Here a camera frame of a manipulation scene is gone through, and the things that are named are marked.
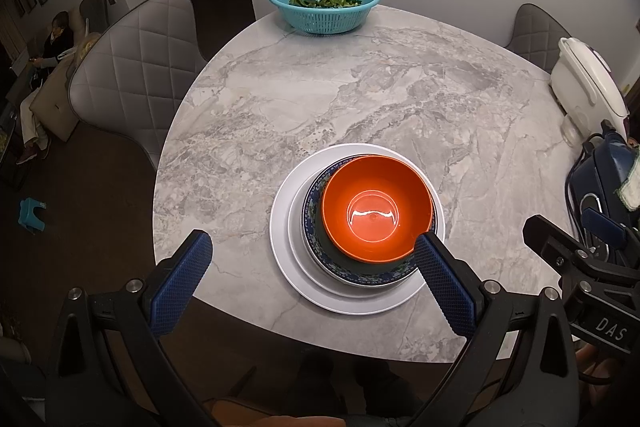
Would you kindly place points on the light grey quilted chair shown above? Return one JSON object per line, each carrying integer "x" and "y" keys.
{"x": 130, "y": 72}

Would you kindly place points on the green leafy vegetables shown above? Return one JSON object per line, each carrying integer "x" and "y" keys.
{"x": 325, "y": 1}

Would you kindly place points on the white green cloth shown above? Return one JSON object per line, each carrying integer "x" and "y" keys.
{"x": 632, "y": 187}

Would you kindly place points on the beige sofa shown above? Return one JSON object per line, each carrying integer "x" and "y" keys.
{"x": 60, "y": 107}

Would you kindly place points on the clear glass cup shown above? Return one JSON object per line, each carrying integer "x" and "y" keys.
{"x": 570, "y": 132}

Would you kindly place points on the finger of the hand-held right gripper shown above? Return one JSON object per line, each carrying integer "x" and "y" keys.
{"x": 565, "y": 247}
{"x": 602, "y": 227}

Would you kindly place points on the small teal stool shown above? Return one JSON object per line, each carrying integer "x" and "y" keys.
{"x": 31, "y": 214}

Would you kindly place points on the medium white plate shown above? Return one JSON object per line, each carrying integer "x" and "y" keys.
{"x": 350, "y": 294}

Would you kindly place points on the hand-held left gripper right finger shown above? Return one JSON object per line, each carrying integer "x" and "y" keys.
{"x": 445, "y": 287}

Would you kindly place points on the person's right hand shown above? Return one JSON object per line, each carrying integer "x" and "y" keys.
{"x": 600, "y": 364}

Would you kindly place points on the large white plate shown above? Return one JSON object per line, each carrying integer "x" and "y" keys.
{"x": 350, "y": 308}

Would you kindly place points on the blue patterned ceramic bowl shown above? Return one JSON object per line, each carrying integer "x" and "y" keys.
{"x": 315, "y": 247}

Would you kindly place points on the orange bowl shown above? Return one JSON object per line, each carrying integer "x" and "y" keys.
{"x": 375, "y": 207}

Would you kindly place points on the person's left hand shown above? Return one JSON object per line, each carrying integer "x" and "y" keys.
{"x": 290, "y": 422}

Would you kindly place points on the dark grey quilted chair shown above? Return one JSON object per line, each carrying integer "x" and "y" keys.
{"x": 537, "y": 37}

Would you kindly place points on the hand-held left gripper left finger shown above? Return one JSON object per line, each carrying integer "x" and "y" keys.
{"x": 182, "y": 284}

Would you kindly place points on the blue plastic colander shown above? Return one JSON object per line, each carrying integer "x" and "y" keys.
{"x": 325, "y": 24}

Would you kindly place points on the white rice cooker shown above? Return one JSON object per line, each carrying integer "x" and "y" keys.
{"x": 585, "y": 82}

